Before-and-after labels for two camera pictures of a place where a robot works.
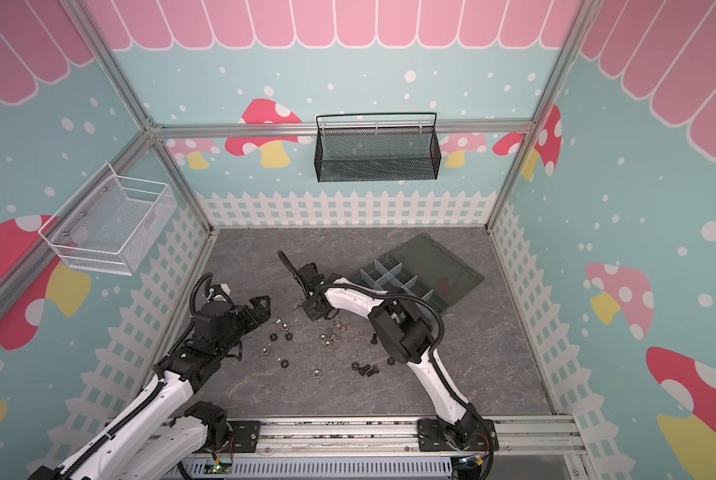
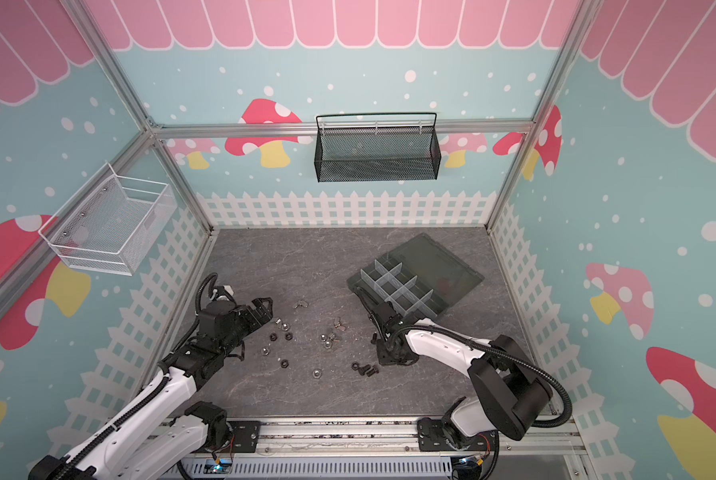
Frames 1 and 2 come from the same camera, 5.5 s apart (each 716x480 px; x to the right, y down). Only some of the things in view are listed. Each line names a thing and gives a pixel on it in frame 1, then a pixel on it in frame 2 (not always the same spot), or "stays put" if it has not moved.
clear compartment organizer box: x=426 y=266 stays put
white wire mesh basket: x=111 y=223 stays put
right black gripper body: x=310 y=283 to x=379 y=318
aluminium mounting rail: x=549 y=435 stays put
